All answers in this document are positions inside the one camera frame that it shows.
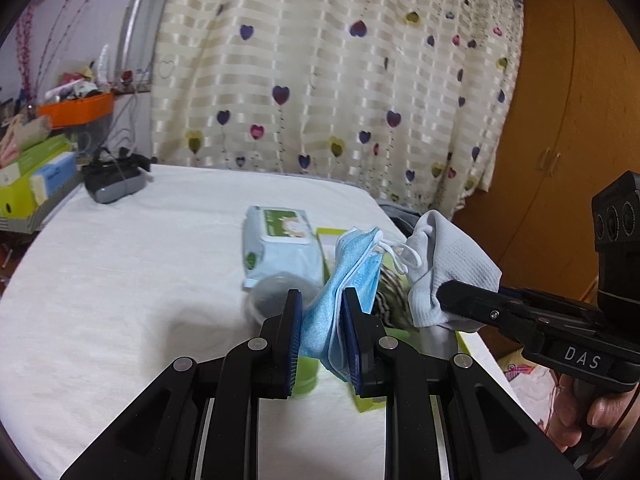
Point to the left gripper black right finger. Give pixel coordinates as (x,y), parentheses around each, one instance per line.
(444,418)

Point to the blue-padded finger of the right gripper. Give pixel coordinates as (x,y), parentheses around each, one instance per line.
(467,308)

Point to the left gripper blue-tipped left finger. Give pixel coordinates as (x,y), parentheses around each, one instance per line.
(199,420)

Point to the grey sock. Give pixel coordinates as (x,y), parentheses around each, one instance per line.
(446,253)

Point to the blue face masks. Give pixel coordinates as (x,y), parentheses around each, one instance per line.
(357,265)

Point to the person's right hand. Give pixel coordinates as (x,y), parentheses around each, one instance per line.
(618,412)

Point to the green rimmed white box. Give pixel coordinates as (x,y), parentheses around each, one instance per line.
(434,341)

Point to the black white striped sock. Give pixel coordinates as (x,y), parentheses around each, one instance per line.
(391,302)

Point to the colourful floral fabric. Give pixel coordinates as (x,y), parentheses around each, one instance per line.
(534,385)

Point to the green plastic cup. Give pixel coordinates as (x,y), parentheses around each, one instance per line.
(306,375)

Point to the wet wipes pack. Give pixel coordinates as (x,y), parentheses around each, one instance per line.
(279,240)

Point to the heart patterned cream curtain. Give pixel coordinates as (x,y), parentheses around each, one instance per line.
(406,99)

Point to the striped storage tray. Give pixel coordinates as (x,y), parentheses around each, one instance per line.
(44,212)

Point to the wooden wardrobe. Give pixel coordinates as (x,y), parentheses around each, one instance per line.
(572,129)

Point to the blue tissue pack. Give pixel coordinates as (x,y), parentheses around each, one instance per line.
(46,180)

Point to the yellow green box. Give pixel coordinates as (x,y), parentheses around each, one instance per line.
(17,200)

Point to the green long box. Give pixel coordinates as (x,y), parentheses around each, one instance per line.
(32,158)

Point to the orange tray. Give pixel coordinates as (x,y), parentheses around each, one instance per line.
(78,112)

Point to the pink flower branches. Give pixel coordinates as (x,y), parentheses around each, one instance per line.
(42,32)

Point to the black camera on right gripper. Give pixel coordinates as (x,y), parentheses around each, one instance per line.
(616,224)

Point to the grey black device with cables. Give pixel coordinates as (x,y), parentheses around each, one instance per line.
(109,178)

